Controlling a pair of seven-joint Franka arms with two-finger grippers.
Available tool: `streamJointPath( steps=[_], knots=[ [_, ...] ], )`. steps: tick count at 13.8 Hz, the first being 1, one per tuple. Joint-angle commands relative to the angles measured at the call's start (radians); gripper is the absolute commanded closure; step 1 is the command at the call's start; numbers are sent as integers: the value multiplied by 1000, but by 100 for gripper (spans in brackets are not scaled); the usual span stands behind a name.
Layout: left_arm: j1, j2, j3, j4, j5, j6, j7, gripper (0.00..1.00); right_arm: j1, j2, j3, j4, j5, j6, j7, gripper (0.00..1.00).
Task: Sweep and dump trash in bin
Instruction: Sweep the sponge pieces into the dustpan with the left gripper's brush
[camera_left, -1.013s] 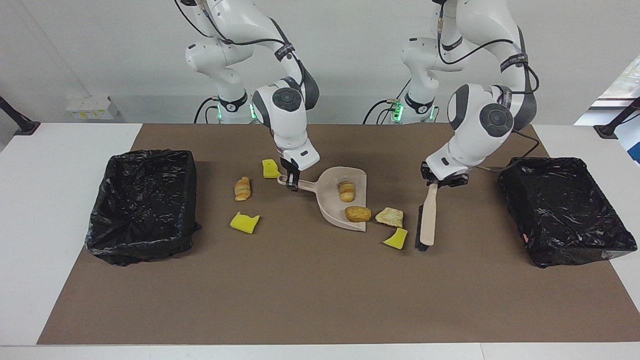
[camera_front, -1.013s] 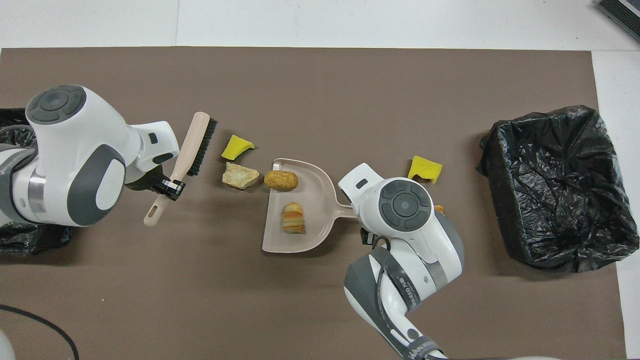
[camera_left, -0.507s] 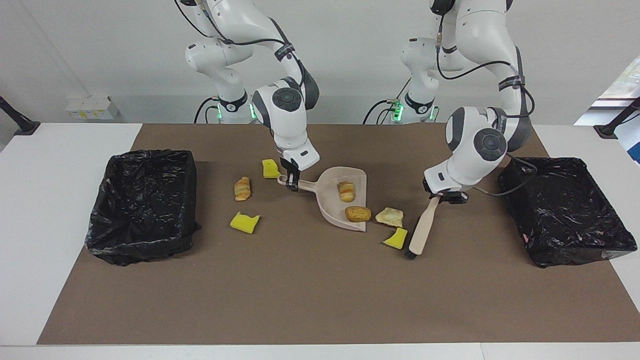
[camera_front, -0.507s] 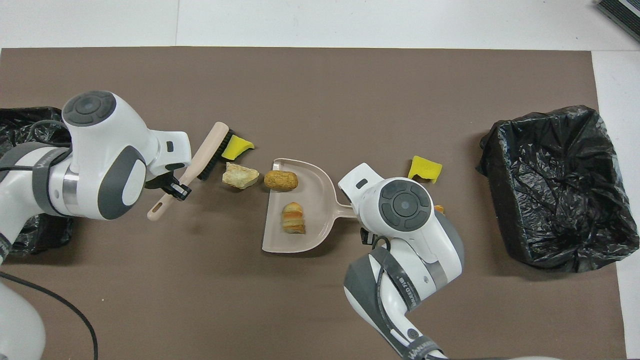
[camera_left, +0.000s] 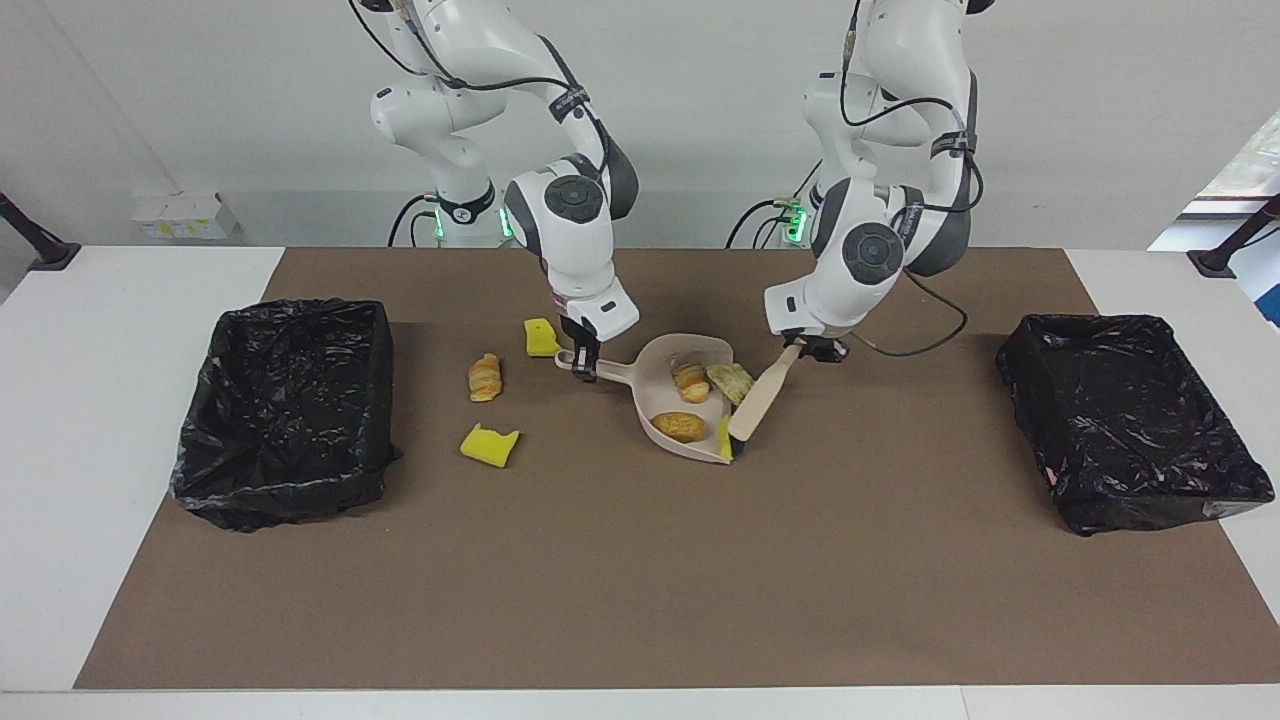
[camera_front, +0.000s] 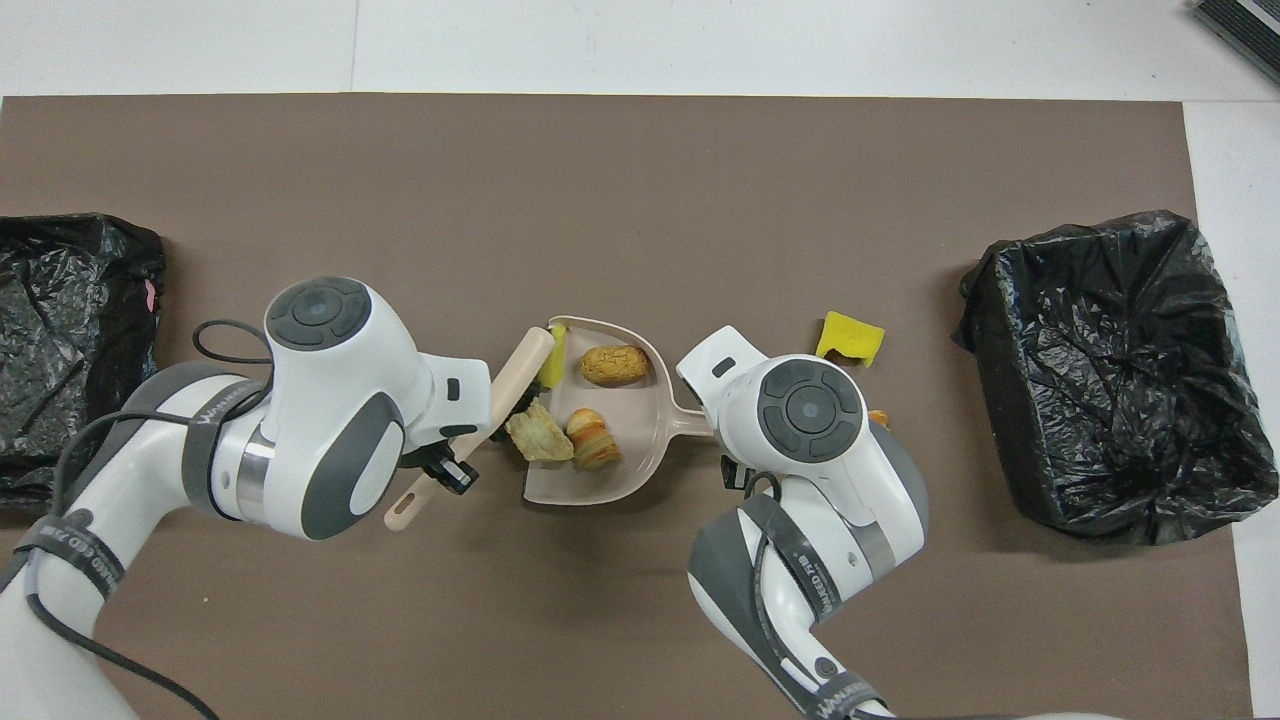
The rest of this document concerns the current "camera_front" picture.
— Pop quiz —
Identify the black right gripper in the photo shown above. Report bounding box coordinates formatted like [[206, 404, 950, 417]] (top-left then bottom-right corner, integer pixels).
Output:
[[720, 455, 783, 501]]

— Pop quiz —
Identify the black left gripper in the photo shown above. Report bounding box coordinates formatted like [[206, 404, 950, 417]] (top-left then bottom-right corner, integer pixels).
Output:
[[400, 440, 481, 495]]

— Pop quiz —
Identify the pale greenish bread chunk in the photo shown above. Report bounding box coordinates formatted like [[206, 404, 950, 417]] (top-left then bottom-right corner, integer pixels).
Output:
[[505, 398, 575, 464]]

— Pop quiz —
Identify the beige plastic dustpan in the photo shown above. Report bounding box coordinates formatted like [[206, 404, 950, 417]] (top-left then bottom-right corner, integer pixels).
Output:
[[522, 315, 716, 507]]

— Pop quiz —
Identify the beige brush with black bristles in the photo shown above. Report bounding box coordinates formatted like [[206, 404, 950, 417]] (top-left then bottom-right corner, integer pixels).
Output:
[[384, 327, 554, 532]]

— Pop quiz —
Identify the tan bread chunk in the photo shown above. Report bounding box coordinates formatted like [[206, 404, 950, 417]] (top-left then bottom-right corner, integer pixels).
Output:
[[566, 407, 623, 472]]

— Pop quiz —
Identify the small yellow sponge wedge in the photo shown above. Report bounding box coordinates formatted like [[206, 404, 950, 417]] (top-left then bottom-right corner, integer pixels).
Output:
[[538, 326, 569, 393]]

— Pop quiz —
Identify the brown bread roll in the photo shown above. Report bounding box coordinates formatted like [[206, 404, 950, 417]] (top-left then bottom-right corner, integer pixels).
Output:
[[580, 343, 652, 388]]

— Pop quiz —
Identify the bin lined with black bag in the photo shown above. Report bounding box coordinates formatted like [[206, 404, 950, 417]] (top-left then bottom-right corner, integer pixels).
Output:
[[952, 210, 1280, 546]]

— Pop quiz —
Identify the black-bagged bin with pink tag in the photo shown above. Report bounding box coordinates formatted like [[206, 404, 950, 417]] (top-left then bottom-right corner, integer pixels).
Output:
[[0, 213, 167, 501]]

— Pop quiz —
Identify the notched yellow sponge piece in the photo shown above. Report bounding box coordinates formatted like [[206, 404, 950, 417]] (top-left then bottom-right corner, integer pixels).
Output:
[[815, 311, 887, 369]]

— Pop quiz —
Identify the brown table mat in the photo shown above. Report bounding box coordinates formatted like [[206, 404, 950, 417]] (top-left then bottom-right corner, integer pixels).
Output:
[[0, 94, 1256, 720]]

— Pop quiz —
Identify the dark ribbed panel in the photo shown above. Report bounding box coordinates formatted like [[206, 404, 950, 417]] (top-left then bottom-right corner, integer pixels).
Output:
[[1190, 0, 1280, 86]]

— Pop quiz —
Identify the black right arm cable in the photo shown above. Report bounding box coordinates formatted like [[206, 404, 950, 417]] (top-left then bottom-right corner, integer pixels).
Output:
[[740, 470, 851, 720]]

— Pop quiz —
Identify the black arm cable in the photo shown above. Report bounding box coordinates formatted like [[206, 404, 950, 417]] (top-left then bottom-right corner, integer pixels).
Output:
[[20, 318, 276, 720], [740, 470, 851, 720]]

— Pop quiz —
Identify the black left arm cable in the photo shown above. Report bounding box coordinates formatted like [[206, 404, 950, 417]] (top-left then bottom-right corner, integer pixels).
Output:
[[20, 318, 276, 720]]

